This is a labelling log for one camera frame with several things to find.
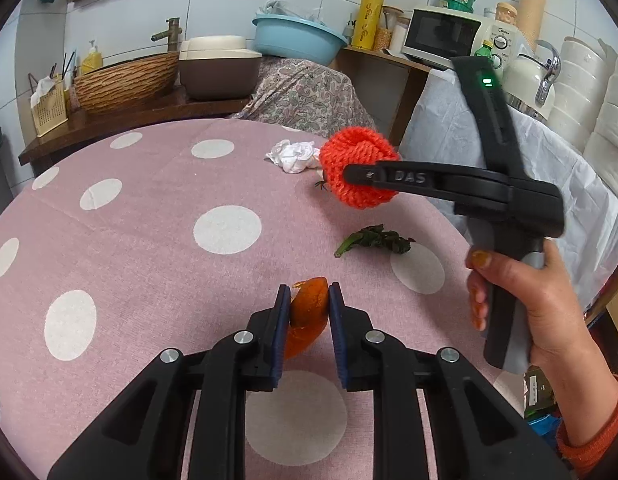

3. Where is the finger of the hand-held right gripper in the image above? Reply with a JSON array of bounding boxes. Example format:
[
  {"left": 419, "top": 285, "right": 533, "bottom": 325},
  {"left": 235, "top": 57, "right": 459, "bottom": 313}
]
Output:
[{"left": 343, "top": 161, "right": 460, "bottom": 198}]

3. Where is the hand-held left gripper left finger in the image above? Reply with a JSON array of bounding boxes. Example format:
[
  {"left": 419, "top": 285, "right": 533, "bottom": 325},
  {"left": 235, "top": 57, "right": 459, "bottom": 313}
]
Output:
[{"left": 48, "top": 284, "right": 293, "bottom": 480}]

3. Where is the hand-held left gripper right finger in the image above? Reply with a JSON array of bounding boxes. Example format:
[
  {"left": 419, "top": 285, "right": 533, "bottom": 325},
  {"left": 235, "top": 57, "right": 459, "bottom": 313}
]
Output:
[{"left": 328, "top": 282, "right": 572, "bottom": 480}]

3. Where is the orange peel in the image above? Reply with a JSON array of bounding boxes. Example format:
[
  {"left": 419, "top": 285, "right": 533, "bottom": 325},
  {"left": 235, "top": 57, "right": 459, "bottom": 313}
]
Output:
[{"left": 283, "top": 276, "right": 331, "bottom": 360}]

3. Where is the red foam fruit net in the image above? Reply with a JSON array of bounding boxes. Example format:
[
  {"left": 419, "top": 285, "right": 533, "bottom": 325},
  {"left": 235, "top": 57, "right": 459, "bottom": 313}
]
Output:
[{"left": 319, "top": 127, "right": 402, "bottom": 211}]

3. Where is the white tissue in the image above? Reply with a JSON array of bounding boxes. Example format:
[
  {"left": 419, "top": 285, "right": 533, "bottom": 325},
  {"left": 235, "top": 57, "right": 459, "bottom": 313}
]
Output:
[{"left": 265, "top": 139, "right": 322, "bottom": 175}]

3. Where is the person's right hand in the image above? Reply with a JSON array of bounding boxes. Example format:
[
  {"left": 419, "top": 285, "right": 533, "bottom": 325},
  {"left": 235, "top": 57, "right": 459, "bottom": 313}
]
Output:
[{"left": 465, "top": 240, "right": 611, "bottom": 384}]

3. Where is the green vegetable leaf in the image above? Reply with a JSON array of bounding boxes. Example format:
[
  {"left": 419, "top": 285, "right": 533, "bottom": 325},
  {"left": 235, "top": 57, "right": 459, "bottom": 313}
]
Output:
[{"left": 334, "top": 225, "right": 416, "bottom": 260}]

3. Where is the white plastic cover sheet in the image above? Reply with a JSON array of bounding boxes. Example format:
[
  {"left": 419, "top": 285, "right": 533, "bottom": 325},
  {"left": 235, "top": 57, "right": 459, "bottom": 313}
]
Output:
[{"left": 399, "top": 67, "right": 618, "bottom": 311}]

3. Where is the wooden side table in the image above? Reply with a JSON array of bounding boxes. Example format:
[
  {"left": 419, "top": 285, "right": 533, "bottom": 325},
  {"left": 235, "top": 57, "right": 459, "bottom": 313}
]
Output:
[{"left": 334, "top": 46, "right": 430, "bottom": 148}]

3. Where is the floral paisley cloth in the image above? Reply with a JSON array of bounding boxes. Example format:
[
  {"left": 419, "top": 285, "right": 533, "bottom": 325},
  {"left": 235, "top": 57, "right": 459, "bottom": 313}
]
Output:
[{"left": 231, "top": 57, "right": 377, "bottom": 138}]

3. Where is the white kettle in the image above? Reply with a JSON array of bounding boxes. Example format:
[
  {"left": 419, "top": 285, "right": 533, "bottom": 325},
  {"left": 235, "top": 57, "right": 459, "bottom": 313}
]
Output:
[{"left": 502, "top": 40, "right": 561, "bottom": 121}]

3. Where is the glass jar of grains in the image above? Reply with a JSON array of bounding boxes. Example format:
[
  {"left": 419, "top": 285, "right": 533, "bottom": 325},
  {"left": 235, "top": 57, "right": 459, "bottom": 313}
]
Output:
[{"left": 373, "top": 6, "right": 405, "bottom": 52}]

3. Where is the white jar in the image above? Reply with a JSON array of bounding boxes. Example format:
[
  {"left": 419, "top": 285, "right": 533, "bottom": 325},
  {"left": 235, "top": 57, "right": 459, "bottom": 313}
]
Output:
[{"left": 389, "top": 17, "right": 412, "bottom": 53}]

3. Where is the stack of white bowls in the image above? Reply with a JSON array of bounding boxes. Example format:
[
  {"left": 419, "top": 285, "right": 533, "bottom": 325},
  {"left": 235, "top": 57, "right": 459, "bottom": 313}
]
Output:
[{"left": 546, "top": 36, "right": 618, "bottom": 201}]

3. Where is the pink polka dot tablecloth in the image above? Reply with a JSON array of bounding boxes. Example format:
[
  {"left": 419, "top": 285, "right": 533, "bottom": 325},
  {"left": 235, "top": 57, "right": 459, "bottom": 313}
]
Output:
[{"left": 0, "top": 117, "right": 527, "bottom": 480}]

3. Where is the white microwave oven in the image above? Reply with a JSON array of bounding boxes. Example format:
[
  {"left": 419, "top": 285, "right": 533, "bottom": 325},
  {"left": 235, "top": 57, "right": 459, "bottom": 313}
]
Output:
[{"left": 400, "top": 6, "right": 522, "bottom": 72}]

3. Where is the green plastic bottle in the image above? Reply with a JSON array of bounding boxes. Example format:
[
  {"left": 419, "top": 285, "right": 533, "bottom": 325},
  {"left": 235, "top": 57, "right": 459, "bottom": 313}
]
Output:
[{"left": 472, "top": 40, "right": 505, "bottom": 83}]

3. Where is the yellow wrap roll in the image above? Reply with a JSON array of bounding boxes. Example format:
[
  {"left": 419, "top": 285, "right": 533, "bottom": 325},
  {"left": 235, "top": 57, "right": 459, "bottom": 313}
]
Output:
[{"left": 351, "top": 0, "right": 387, "bottom": 52}]

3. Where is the blue plastic basin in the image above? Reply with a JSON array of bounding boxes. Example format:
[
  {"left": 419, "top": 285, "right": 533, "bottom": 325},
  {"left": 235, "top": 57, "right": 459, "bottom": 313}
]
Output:
[{"left": 252, "top": 15, "right": 349, "bottom": 66}]

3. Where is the green snack packet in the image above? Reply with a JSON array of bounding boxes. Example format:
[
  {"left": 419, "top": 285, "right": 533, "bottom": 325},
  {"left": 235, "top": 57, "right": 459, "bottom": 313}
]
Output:
[{"left": 523, "top": 367, "right": 560, "bottom": 421}]

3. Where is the jar with orange lid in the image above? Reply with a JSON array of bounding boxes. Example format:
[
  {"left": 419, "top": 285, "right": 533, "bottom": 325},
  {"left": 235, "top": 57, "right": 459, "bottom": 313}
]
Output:
[{"left": 494, "top": 2, "right": 519, "bottom": 26}]

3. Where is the clear plastic bag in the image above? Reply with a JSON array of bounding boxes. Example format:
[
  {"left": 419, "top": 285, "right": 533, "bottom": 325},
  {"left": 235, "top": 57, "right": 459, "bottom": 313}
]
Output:
[{"left": 259, "top": 0, "right": 322, "bottom": 23}]

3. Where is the brown bin cream lid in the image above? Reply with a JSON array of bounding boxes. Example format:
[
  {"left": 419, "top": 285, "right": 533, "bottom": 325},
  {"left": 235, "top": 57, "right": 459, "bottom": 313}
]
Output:
[{"left": 179, "top": 35, "right": 264, "bottom": 101}]

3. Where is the beige paper cup stack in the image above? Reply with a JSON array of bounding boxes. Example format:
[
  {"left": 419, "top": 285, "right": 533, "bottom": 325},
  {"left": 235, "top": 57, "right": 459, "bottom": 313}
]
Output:
[{"left": 516, "top": 0, "right": 549, "bottom": 43}]

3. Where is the blue plastic bag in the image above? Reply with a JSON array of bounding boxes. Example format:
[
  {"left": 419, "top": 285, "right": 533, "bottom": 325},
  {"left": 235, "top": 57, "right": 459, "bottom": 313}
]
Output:
[{"left": 526, "top": 417, "right": 562, "bottom": 453}]

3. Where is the wooden counter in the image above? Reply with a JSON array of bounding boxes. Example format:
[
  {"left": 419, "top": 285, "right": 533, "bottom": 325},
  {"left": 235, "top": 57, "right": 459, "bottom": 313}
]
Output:
[{"left": 18, "top": 85, "right": 260, "bottom": 166}]

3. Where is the bamboo style faucet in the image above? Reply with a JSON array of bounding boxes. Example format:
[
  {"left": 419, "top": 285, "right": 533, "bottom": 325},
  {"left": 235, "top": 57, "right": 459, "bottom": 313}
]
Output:
[{"left": 150, "top": 17, "right": 182, "bottom": 53}]

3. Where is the wicker pattern basin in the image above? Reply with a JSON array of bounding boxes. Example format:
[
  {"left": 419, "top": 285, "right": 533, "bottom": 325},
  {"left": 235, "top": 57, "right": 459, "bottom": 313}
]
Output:
[{"left": 73, "top": 51, "right": 181, "bottom": 115}]

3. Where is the chopstick holder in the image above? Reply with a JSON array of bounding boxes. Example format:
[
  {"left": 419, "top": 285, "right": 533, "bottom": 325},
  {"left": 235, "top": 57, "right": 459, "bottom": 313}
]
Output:
[{"left": 61, "top": 50, "right": 82, "bottom": 113}]

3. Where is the woven straw basket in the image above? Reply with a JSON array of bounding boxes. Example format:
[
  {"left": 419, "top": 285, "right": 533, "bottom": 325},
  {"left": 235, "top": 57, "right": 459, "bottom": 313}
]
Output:
[{"left": 29, "top": 74, "right": 70, "bottom": 137}]

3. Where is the yellow soap bottle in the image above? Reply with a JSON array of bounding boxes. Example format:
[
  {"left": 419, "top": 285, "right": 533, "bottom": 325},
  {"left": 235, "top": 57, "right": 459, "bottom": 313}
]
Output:
[{"left": 80, "top": 39, "right": 104, "bottom": 75}]

